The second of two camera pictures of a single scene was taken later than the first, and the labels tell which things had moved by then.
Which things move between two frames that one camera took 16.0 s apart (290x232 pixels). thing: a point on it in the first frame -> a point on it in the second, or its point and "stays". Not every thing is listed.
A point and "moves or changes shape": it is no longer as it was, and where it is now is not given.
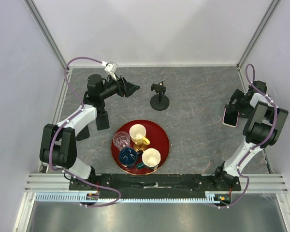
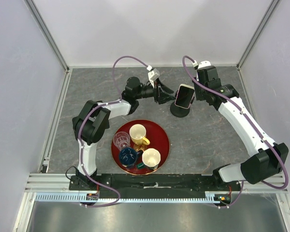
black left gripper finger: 130,90 -> 164,97
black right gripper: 238,95 -> 198,95
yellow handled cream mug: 137,133 stays
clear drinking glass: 121,139 stays
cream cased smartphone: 230,117 -> 184,95
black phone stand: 159,102 moves or changes shape
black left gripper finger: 128,85 -> 165,88
